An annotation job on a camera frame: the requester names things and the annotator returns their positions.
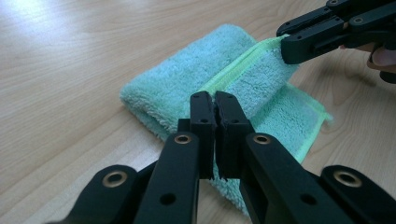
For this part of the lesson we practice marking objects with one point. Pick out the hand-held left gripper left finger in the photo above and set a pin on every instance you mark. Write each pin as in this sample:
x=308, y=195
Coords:
x=202, y=140

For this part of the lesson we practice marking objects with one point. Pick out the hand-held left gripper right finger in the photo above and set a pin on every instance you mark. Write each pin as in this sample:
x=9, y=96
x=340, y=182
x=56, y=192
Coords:
x=232, y=140

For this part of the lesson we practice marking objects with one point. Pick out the green microfibre towel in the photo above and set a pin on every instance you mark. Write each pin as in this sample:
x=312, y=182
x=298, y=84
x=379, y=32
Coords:
x=174, y=81

